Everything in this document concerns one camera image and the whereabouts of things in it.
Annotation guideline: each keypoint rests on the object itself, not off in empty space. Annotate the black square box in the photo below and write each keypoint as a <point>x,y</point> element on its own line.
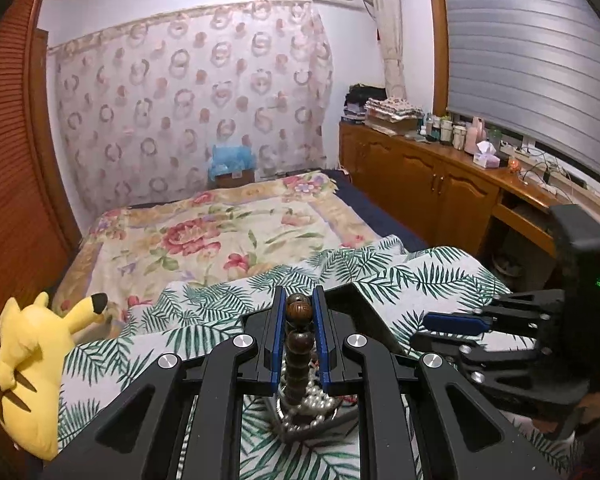
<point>375,315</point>

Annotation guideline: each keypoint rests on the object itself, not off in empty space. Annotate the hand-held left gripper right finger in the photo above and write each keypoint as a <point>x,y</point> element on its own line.
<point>322,330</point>

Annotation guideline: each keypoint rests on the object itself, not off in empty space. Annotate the small orange ornament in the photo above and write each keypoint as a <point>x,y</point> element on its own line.
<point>514,164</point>

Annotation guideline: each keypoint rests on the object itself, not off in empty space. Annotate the blue plush toy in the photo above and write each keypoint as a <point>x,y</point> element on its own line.
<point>230,160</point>

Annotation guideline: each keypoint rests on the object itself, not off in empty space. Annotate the navy bed sheet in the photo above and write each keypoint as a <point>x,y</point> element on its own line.
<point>380,215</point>

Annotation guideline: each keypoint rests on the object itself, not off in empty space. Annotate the small cardboard box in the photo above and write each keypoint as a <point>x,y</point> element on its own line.
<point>236,180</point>

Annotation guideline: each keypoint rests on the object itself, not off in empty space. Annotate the row of toiletry bottles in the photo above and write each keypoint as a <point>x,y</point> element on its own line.
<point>455,132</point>

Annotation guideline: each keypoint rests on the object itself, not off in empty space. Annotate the brown louvered wardrobe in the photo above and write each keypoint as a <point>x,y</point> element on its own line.
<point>10,160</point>

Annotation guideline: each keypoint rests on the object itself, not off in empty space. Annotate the long wooden cabinet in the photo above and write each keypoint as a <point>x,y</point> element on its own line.
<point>405,170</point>

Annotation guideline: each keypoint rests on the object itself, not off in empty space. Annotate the floral blanket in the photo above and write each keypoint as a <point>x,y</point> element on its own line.
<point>205,230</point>

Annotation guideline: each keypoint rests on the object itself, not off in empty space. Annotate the yellow plush toy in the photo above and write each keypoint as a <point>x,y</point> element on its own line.
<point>30,360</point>

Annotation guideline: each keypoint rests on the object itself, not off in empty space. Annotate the white power strip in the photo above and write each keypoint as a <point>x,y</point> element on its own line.
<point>545,170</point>

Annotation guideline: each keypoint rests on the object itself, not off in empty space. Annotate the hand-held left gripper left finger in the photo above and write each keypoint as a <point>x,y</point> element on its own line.
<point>278,320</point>

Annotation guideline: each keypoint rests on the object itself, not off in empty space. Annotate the stack of dark clothes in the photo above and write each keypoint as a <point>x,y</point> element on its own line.
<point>360,102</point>

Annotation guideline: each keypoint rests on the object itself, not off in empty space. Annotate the pink tissue box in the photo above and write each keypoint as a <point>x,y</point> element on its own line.
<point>486,156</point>

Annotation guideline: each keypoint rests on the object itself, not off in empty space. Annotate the green leaf print cloth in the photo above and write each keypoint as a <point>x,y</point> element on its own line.
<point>430,270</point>

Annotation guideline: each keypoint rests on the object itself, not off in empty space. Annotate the stack of patterned folded cloths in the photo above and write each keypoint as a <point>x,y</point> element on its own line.
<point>392,112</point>

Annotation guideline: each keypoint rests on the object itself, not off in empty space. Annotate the beige window curtain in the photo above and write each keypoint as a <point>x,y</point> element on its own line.
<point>390,35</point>

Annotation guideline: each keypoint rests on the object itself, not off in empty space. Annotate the grey window blind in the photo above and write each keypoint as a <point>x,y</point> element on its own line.
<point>520,50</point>

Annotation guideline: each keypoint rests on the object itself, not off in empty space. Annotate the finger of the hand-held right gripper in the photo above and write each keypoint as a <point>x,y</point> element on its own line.
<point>445,347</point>
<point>455,322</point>

